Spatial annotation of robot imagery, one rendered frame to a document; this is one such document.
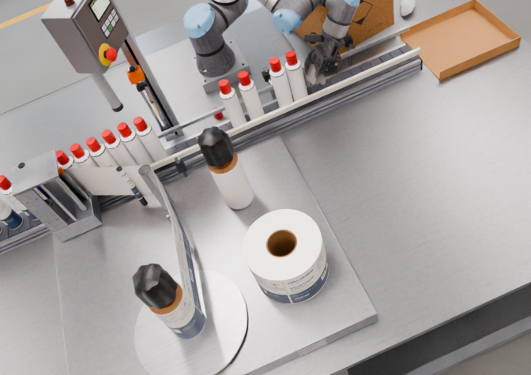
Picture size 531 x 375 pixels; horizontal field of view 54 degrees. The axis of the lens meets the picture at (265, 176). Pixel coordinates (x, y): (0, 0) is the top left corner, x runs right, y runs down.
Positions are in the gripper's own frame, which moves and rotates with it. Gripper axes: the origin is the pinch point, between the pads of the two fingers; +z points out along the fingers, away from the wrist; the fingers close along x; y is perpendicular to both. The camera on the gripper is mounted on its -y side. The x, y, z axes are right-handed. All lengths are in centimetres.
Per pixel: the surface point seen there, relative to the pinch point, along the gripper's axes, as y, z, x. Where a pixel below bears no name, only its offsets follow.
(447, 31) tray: -6, -19, 53
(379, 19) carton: -18.0, -15.4, 31.7
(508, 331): 79, 47, 61
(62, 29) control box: -1, -14, -77
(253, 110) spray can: 2.9, 9.4, -19.2
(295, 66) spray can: 2.6, -7.5, -9.1
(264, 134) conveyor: 6.0, 17.4, -14.0
